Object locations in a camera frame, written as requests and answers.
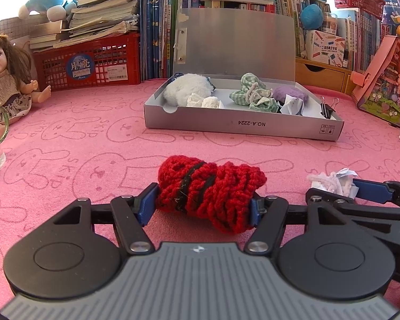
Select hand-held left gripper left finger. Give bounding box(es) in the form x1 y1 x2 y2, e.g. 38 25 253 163
51 183 160 254

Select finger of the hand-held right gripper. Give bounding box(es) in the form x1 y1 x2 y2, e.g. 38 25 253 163
353 178 400 208
305 188 400 222

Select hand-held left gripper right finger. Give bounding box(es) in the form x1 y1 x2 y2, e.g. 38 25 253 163
245 196 351 254

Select red knitted yarn piece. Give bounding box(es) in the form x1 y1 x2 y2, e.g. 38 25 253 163
157 155 266 234

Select white paper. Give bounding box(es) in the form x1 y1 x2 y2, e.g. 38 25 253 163
280 94 305 116

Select purple plush toy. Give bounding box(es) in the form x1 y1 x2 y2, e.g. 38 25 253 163
273 85 309 107

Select green checked cloth scrunchie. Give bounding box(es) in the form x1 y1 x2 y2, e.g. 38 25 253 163
229 73 281 113

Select grey cardboard box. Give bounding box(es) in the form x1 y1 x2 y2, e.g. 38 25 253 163
143 7 345 141

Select pink triangular pencil case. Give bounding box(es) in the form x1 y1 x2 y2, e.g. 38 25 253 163
351 34 400 128

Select pink bunny print mat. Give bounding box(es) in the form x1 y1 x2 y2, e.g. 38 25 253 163
0 78 400 307

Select crumpled white paper ball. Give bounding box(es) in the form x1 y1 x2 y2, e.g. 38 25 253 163
186 93 205 108

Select cream fabric pieces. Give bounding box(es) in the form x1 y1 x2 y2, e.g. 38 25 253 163
202 96 226 109

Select wooden drawer unit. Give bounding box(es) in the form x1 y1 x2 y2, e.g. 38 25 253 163
295 57 358 96

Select red plastic crate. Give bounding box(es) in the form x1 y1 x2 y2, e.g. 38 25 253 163
33 33 141 92

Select colourful printed carton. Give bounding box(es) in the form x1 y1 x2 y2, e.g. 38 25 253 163
304 29 346 68

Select row of upright blue books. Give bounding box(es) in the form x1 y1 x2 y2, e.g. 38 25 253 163
140 0 185 81

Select blue round plush toy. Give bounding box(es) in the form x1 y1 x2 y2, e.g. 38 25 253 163
299 3 325 31

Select stack of lying books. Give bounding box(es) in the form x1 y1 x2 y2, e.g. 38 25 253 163
28 0 141 53

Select row of shelf books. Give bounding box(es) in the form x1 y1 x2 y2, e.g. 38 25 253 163
263 0 387 74

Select brown haired doll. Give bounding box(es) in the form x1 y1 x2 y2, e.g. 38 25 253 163
0 34 52 126

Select white grid board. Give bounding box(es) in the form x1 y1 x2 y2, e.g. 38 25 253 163
0 17 32 45

